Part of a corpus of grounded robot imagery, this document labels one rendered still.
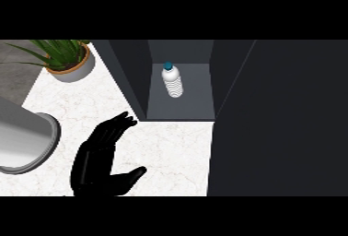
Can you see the dark grey cabinet door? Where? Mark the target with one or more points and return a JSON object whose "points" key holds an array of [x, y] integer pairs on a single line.
{"points": [[281, 123]]}

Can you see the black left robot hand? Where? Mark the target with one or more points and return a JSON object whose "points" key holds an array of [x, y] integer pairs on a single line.
{"points": [[95, 159]]}

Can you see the dark grey cabinet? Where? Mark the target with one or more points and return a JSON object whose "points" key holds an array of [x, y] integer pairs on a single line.
{"points": [[182, 92]]}

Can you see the grey cylindrical container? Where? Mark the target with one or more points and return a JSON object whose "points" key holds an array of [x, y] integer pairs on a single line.
{"points": [[23, 138]]}

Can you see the clear water bottle teal cap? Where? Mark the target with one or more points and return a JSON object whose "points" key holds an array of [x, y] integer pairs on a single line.
{"points": [[173, 83]]}

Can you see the green potted plant grey pot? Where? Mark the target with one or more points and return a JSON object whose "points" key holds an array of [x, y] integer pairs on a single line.
{"points": [[64, 60]]}

